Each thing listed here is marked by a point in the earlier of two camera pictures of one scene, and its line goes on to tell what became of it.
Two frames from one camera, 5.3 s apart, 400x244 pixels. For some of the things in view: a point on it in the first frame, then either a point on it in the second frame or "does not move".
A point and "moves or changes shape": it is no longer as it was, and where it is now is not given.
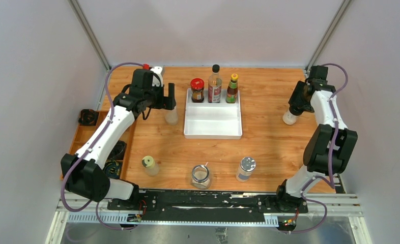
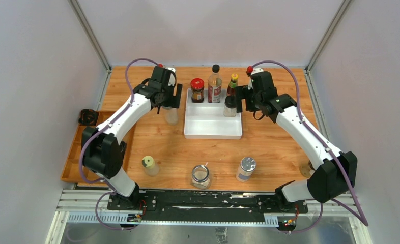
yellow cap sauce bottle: (232, 89) does not move
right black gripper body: (298, 97) -> (254, 100)
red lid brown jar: (197, 85) does not move
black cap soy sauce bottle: (215, 85) does not move
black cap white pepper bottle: (290, 117) moves or changes shape
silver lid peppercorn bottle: (248, 164) does not move
